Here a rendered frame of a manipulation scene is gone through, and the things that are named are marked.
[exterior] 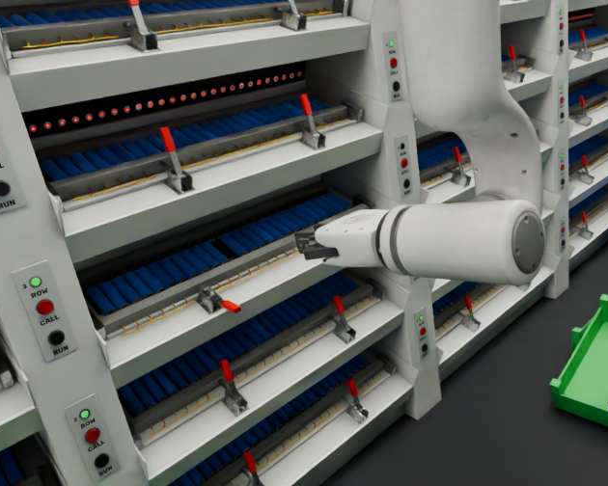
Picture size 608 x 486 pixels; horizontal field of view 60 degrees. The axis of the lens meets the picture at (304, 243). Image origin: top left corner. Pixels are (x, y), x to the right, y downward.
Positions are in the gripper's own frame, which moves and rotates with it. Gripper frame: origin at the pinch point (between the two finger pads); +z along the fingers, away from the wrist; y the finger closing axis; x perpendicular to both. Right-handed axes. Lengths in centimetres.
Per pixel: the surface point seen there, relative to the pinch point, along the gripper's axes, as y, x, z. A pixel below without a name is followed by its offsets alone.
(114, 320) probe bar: 25.3, 3.7, 17.7
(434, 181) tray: -53, 5, 18
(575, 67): -116, -10, 11
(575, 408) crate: -52, 57, -7
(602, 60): -135, -10, 12
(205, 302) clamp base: 12.2, 6.4, 15.6
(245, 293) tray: 5.2, 7.9, 15.1
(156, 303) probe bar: 18.7, 3.9, 17.6
